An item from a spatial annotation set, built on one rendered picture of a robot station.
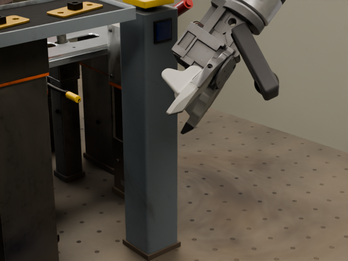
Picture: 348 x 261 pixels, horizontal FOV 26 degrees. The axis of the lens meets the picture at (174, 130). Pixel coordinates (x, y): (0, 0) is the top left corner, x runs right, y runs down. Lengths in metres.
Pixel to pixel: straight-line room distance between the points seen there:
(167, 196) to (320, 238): 0.31
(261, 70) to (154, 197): 0.33
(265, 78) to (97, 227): 0.51
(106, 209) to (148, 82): 0.39
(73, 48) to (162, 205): 0.38
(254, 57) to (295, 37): 2.26
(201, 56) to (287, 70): 2.33
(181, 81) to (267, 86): 0.13
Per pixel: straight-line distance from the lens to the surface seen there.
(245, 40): 1.12
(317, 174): 1.67
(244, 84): 3.61
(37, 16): 1.10
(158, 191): 1.30
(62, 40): 1.53
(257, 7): 1.13
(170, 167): 1.30
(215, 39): 1.11
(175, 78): 1.07
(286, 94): 3.47
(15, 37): 1.01
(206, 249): 1.38
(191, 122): 1.18
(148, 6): 1.18
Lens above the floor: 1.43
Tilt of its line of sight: 23 degrees down
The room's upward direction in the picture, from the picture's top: straight up
